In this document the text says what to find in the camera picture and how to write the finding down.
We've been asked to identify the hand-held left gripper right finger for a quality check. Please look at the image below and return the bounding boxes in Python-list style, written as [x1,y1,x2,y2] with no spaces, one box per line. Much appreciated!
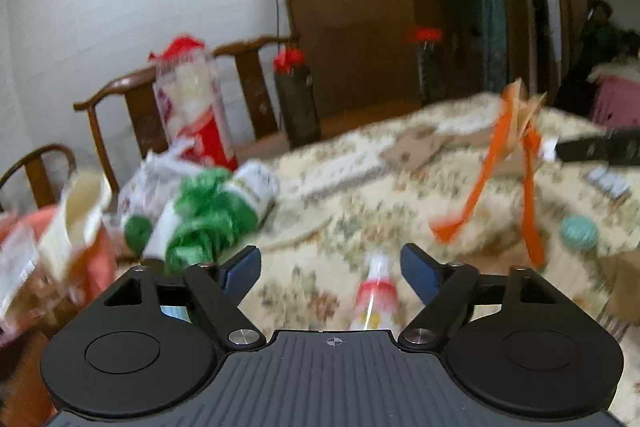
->
[398,243,562,352]

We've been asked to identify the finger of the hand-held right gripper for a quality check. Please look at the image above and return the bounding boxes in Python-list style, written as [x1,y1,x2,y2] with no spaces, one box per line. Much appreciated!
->
[555,134,609,164]

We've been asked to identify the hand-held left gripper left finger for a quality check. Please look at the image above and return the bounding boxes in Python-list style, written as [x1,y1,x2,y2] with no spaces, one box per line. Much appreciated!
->
[102,246,266,351]

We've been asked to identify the red white plastic bottle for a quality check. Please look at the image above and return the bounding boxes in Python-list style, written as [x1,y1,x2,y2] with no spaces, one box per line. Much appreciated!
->
[350,252,401,332]

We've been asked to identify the orange white ribbon packet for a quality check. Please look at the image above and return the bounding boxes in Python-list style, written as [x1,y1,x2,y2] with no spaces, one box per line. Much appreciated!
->
[432,79,558,268]

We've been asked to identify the pink plastic basin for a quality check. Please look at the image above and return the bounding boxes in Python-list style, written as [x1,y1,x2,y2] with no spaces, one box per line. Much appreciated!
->
[0,206,121,348]

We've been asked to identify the white cream paper packet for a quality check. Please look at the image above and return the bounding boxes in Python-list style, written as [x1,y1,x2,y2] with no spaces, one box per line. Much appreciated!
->
[40,172,113,280]

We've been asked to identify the floral cloth covered desktop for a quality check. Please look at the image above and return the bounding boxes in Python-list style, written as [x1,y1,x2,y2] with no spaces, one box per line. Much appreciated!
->
[115,92,640,427]

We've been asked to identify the silver blister pack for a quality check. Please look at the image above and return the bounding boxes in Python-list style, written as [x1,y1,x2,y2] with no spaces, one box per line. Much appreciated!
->
[586,167,632,198]

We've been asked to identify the pink cloth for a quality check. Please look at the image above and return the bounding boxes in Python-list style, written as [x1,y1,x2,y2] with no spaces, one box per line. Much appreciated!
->
[590,77,640,130]

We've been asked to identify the green plastic bag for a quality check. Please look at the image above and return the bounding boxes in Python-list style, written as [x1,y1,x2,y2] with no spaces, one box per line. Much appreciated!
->
[162,168,261,275]

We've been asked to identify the white fluffy cloth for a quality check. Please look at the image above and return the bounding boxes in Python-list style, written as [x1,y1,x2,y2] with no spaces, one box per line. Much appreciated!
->
[587,57,640,82]

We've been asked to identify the white patterned roll package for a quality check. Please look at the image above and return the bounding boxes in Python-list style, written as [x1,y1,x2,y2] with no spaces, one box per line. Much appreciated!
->
[234,159,281,228]

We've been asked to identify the small teal cap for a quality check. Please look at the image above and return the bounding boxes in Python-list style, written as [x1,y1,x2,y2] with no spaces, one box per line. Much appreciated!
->
[559,214,600,252]

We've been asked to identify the white cylindrical bottle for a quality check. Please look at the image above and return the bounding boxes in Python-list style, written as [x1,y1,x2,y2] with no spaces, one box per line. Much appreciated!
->
[141,199,183,260]

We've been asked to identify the long clear plastic wrapper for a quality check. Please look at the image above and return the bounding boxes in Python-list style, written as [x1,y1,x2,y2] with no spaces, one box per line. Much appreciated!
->
[295,152,396,202]

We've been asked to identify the cardboard sheet with hole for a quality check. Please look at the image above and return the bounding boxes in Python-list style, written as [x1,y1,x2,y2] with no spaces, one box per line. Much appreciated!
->
[380,127,501,172]

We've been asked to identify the white plastic bag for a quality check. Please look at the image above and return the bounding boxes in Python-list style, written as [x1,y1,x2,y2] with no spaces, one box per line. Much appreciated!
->
[117,142,201,228]

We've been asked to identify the small brown cardboard carton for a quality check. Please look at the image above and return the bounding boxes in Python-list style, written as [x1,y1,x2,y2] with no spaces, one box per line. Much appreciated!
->
[597,249,640,323]

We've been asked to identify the dark vase red flowers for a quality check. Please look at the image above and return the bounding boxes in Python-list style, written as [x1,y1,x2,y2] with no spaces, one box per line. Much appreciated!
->
[406,25,447,105]
[272,48,322,148]

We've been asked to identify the tall red white package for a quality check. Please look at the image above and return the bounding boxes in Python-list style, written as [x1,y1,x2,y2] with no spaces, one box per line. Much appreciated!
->
[149,36,240,172]

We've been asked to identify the clear plastic bag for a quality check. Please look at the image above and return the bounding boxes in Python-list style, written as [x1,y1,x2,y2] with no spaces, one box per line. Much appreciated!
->
[0,222,41,318]

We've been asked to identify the round back wooden chair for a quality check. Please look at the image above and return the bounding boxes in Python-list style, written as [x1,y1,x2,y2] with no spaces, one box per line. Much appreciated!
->
[0,144,78,212]

